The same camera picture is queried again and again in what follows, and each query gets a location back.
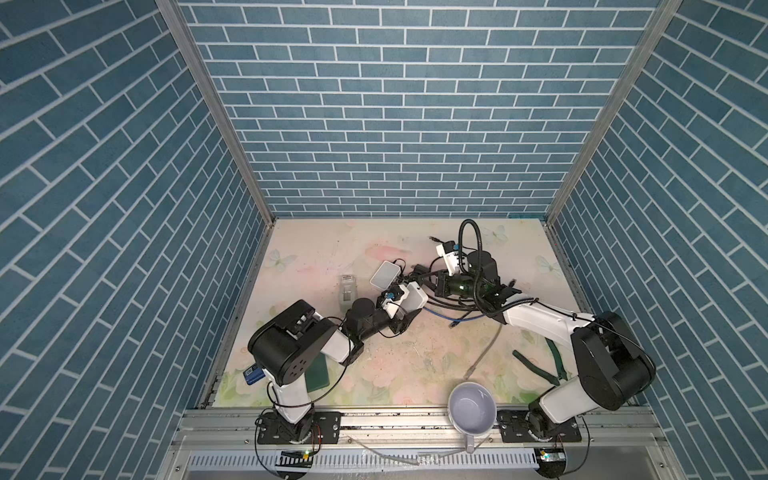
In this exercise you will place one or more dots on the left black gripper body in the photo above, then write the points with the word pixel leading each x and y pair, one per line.
pixel 377 322

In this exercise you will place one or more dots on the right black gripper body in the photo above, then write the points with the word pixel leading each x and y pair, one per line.
pixel 459 286

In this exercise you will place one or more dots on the black power adapter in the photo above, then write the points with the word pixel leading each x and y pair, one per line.
pixel 420 273

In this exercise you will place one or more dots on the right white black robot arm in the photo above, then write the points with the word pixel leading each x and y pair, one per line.
pixel 611 367

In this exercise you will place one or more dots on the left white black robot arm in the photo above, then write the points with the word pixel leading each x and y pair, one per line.
pixel 286 346

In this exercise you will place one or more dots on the lavender mug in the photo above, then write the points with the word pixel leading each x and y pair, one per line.
pixel 472 411

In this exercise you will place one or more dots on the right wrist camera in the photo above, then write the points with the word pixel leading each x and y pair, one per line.
pixel 452 257

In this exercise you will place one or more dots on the green network switch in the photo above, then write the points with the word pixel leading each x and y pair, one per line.
pixel 317 374

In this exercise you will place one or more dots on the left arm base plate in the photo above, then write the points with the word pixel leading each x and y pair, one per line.
pixel 274 429

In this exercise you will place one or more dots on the green handled pliers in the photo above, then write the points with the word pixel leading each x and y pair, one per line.
pixel 554 379

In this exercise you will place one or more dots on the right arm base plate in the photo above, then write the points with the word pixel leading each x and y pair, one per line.
pixel 518 426

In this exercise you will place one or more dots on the aluminium frame rail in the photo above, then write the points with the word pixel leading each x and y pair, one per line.
pixel 417 443

